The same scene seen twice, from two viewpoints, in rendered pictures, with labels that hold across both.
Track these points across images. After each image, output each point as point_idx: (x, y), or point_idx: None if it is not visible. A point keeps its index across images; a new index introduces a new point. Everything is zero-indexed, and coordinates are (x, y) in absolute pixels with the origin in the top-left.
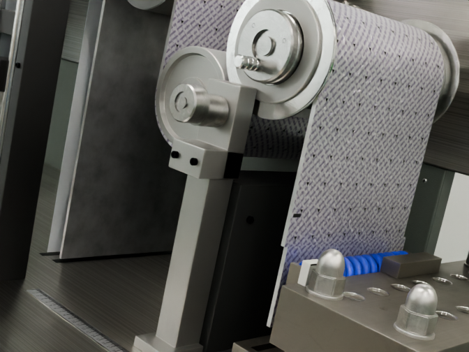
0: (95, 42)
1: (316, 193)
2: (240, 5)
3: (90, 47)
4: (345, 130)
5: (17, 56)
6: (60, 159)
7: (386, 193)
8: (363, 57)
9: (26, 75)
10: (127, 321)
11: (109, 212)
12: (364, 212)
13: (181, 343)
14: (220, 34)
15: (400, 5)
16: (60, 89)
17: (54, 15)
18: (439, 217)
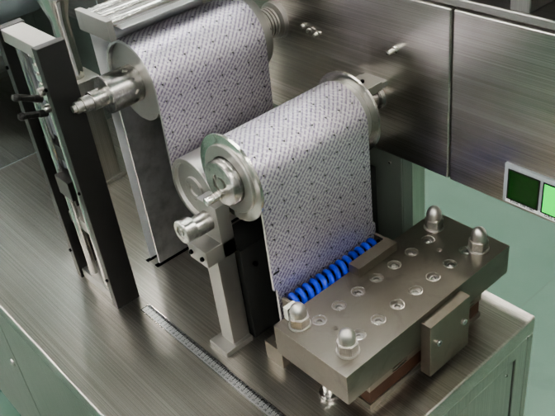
0: None
1: (286, 253)
2: (212, 92)
3: (123, 130)
4: (293, 210)
5: (76, 187)
6: None
7: (345, 214)
8: (288, 168)
9: (86, 198)
10: (206, 319)
11: None
12: (330, 235)
13: (237, 340)
14: (205, 119)
15: (340, 32)
16: None
17: (87, 156)
18: (407, 183)
